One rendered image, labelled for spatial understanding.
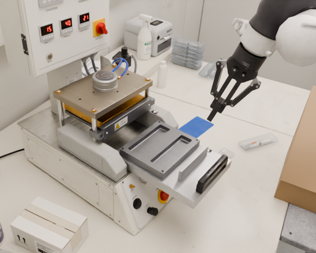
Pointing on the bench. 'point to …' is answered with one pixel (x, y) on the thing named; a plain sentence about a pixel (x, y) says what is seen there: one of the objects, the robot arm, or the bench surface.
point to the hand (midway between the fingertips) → (215, 109)
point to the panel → (144, 190)
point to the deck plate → (37, 126)
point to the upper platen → (105, 114)
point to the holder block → (159, 149)
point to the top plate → (103, 90)
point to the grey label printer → (167, 28)
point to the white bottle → (162, 75)
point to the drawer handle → (211, 173)
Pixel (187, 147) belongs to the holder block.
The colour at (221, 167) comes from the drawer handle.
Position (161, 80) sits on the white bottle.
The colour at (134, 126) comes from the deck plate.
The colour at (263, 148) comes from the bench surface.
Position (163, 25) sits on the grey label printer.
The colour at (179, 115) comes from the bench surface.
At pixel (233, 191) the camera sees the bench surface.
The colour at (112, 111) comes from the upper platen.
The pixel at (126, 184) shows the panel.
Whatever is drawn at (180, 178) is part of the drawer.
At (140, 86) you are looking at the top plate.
